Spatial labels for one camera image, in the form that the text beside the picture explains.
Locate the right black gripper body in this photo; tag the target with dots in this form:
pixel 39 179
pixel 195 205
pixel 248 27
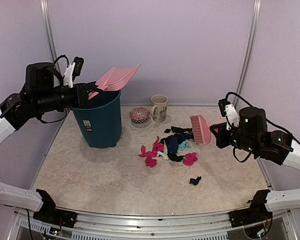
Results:
pixel 224 142

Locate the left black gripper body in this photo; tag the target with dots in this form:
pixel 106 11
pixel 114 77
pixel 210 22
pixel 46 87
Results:
pixel 78 99

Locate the pink hand brush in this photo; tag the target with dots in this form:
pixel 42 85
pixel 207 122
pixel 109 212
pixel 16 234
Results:
pixel 201 129

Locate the pink dustpan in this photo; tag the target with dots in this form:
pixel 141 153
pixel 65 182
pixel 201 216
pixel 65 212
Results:
pixel 116 79

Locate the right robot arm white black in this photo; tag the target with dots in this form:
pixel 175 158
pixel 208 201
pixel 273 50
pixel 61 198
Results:
pixel 249 130

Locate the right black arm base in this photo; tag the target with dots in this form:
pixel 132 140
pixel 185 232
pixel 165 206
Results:
pixel 256 212

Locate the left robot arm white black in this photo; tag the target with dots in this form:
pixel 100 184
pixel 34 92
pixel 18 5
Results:
pixel 45 90

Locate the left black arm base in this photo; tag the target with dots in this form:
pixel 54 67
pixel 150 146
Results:
pixel 48 213

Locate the pile of coloured scraps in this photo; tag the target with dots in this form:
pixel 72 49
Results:
pixel 169 146

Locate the teal plastic bucket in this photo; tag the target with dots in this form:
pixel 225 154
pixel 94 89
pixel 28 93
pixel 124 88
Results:
pixel 100 119

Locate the patterned small bowl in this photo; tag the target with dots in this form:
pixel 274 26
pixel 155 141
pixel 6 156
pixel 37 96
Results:
pixel 139 115

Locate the dark blue scrap right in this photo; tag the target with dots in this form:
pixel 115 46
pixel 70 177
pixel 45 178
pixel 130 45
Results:
pixel 195 181

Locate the beige ceramic mug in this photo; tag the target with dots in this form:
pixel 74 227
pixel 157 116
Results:
pixel 159 105

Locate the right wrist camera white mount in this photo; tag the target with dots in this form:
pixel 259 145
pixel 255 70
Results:
pixel 228 111

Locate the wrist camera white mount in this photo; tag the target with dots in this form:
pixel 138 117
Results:
pixel 72 71
pixel 228 111

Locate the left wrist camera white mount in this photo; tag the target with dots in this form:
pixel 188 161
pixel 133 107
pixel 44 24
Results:
pixel 72 71

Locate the left aluminium corner post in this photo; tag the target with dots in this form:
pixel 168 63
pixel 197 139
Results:
pixel 48 29

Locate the aluminium corner post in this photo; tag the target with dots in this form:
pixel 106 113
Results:
pixel 250 46
pixel 48 29

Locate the right aluminium corner post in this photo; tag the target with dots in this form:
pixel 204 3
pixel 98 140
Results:
pixel 250 46

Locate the aluminium front rail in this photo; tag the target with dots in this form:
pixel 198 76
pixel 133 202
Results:
pixel 101 226

